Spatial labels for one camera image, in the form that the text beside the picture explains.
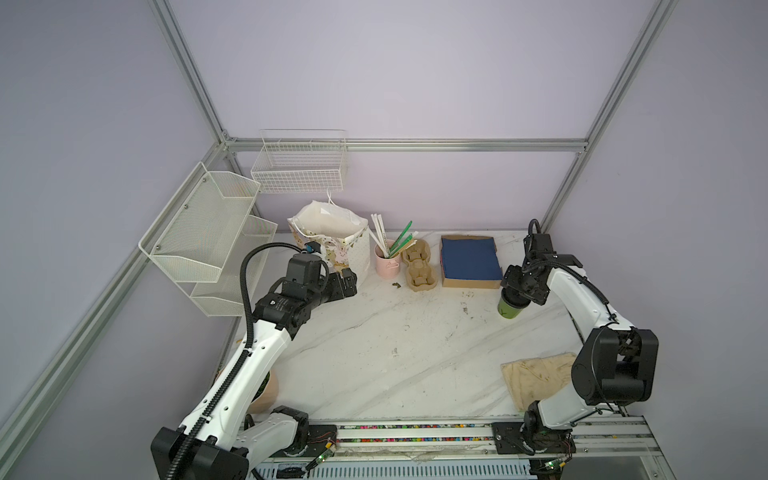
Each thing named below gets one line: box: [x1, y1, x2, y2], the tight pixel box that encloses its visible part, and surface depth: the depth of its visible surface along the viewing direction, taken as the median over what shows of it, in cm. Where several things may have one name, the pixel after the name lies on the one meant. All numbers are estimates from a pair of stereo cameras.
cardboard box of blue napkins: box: [440, 235, 503, 289], surface depth 111 cm
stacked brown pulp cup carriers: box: [401, 239, 438, 292], surface depth 106 cm
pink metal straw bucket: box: [374, 244, 401, 279], surface depth 103 cm
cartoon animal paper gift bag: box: [287, 201, 371, 287], surface depth 94 cm
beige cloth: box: [501, 353, 577, 411], surface depth 85 cm
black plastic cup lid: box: [501, 286, 531, 308], surface depth 89 cm
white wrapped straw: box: [369, 213, 390, 259], surface depth 103 cm
